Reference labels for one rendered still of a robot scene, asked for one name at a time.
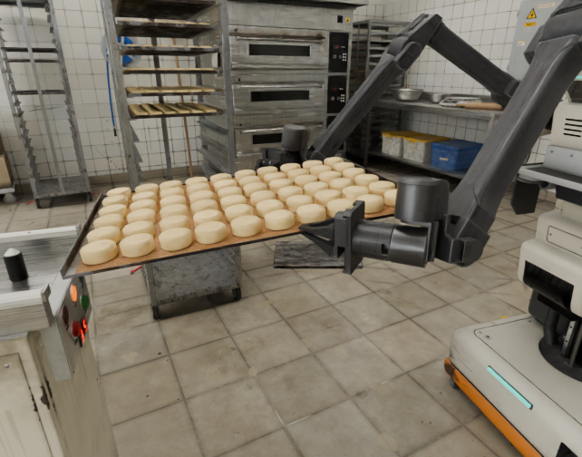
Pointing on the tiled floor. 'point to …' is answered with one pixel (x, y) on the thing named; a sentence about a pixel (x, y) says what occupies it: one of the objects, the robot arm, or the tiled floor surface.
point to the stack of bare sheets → (304, 256)
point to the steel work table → (434, 113)
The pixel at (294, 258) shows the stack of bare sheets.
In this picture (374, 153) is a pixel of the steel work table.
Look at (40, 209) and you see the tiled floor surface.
